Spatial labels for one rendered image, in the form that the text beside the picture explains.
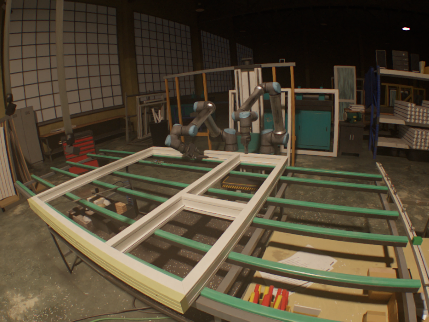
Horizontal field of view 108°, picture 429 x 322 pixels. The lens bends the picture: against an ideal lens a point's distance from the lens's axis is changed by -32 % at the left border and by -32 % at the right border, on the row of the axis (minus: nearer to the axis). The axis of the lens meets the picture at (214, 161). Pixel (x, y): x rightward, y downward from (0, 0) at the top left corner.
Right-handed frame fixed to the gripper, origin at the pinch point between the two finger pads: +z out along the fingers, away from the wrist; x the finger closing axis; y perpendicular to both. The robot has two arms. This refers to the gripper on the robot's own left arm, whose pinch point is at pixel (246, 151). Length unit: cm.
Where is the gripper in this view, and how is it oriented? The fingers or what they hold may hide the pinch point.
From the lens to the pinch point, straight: 196.0
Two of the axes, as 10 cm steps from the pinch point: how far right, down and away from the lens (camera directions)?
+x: 4.8, -3.0, 8.2
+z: 0.8, 9.5, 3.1
